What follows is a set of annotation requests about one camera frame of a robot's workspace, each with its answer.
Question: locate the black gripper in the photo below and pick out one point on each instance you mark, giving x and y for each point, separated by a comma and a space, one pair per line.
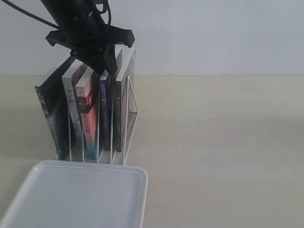
97, 53

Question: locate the pink red book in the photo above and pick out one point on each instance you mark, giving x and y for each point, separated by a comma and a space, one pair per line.
86, 96

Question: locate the blue moon book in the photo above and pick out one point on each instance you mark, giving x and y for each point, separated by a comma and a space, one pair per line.
105, 89

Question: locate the black book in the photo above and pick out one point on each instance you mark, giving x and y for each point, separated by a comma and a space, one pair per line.
52, 97

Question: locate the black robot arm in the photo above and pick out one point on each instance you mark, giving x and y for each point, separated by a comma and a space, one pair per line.
84, 32

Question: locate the dark brown book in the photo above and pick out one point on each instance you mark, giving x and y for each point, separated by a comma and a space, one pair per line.
123, 100

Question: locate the grey white book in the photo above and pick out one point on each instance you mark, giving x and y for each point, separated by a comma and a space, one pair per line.
70, 78

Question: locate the white plastic tray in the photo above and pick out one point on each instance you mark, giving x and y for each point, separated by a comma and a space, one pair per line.
61, 194

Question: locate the white wire book rack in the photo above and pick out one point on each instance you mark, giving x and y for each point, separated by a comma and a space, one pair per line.
79, 153

